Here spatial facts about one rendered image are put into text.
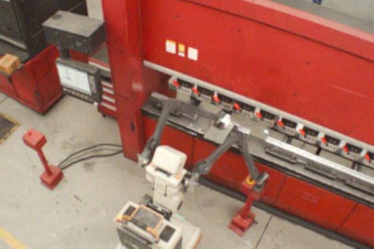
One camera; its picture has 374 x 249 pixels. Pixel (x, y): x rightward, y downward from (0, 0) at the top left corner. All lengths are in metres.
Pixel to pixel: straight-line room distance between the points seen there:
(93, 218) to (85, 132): 1.26
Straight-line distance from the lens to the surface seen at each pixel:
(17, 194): 4.47
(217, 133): 3.34
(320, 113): 2.98
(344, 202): 3.57
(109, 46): 3.29
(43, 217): 4.20
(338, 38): 2.54
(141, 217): 2.96
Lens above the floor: 3.52
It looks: 45 degrees down
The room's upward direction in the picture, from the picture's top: 1 degrees clockwise
